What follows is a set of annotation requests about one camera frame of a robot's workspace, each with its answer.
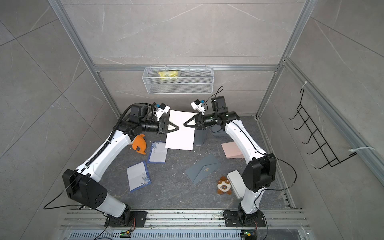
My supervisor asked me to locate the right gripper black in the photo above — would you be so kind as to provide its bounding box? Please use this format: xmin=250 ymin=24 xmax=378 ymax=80
xmin=184 ymin=114 xmax=219 ymax=131

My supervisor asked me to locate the pink envelope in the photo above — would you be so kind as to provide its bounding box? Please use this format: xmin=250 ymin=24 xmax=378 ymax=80
xmin=222 ymin=142 xmax=244 ymax=159

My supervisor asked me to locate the white blue letter paper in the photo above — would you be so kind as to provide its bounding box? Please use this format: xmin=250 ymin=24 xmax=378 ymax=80
xmin=127 ymin=161 xmax=151 ymax=192

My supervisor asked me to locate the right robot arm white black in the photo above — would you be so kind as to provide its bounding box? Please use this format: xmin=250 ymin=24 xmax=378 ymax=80
xmin=184 ymin=96 xmax=277 ymax=218

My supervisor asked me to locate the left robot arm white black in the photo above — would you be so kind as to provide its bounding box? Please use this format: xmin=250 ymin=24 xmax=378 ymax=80
xmin=63 ymin=103 xmax=171 ymax=219

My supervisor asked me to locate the orange shark plush toy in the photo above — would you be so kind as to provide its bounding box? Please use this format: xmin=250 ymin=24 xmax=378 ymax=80
xmin=132 ymin=134 xmax=147 ymax=155

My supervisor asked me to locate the yellow packet in basket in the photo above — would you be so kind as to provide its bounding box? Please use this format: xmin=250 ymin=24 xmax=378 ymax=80
xmin=158 ymin=71 xmax=182 ymax=81

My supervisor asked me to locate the white rectangular box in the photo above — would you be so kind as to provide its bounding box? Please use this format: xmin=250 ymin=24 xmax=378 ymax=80
xmin=227 ymin=170 xmax=246 ymax=199

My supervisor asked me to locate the brown white bear plush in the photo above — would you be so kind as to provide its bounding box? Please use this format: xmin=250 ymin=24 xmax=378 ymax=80
xmin=217 ymin=176 xmax=232 ymax=195

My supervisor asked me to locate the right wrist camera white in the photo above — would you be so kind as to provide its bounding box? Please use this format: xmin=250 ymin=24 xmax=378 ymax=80
xmin=191 ymin=99 xmax=206 ymax=116

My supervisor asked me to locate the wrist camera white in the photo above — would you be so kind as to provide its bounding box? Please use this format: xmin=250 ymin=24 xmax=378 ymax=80
xmin=191 ymin=99 xmax=206 ymax=116
xmin=155 ymin=103 xmax=171 ymax=121

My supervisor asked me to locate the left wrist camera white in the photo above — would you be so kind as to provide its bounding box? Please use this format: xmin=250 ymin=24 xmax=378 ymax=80
xmin=155 ymin=103 xmax=171 ymax=121

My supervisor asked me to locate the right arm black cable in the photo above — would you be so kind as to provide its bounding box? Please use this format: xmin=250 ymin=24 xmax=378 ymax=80
xmin=203 ymin=86 xmax=298 ymax=193

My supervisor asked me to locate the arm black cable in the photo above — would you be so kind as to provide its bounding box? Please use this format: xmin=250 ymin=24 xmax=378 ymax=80
xmin=43 ymin=102 xmax=154 ymax=211
xmin=203 ymin=86 xmax=298 ymax=193

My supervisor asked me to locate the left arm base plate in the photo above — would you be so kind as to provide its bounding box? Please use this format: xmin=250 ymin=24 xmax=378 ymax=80
xmin=104 ymin=211 xmax=148 ymax=228

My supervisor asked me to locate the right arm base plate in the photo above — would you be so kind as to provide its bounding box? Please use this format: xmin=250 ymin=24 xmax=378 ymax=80
xmin=223 ymin=210 xmax=267 ymax=228

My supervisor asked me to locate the black wire hook rack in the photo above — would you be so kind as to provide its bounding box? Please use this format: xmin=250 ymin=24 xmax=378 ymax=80
xmin=288 ymin=89 xmax=357 ymax=170

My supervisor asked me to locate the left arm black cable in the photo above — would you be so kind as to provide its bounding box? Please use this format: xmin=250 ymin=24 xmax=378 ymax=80
xmin=43 ymin=102 xmax=154 ymax=211

